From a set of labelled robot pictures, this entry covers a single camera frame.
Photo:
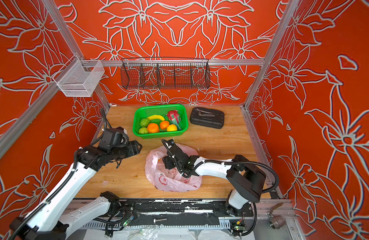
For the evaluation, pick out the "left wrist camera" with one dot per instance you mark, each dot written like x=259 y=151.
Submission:
x=113 y=138

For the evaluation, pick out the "clear plastic wall bin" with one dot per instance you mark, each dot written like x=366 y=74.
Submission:
x=76 y=80

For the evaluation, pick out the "green pear fruit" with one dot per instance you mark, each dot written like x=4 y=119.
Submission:
x=143 y=130

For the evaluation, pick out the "pink plastic bag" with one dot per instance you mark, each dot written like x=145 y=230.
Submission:
x=167 y=180

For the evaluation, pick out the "green plastic basket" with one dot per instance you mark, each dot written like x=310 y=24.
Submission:
x=162 y=110

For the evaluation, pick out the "metal cylinder fitting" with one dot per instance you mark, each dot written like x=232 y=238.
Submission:
x=277 y=222

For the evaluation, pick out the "yellow lemon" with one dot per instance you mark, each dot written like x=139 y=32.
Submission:
x=172 y=128

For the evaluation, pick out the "red watermelon slice toy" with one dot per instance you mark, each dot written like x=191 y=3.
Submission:
x=174 y=117

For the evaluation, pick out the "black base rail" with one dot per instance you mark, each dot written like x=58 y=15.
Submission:
x=185 y=213

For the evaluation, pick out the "black wire basket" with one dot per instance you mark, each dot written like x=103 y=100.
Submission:
x=165 y=74

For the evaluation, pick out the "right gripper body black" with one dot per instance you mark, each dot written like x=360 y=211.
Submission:
x=169 y=164

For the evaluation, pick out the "yellow banana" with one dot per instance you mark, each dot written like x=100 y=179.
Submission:
x=156 y=117

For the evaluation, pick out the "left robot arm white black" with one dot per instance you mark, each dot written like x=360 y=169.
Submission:
x=48 y=220

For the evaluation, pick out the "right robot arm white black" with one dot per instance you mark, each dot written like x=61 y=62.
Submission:
x=249 y=179

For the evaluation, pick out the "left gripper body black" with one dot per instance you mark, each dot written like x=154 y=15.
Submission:
x=131 y=149

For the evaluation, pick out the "green lime fruit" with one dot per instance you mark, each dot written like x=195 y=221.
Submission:
x=144 y=122

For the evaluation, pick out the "black tool case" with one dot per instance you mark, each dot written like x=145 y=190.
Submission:
x=210 y=118

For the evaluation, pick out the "orange fruit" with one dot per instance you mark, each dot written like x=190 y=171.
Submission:
x=163 y=125
x=153 y=128

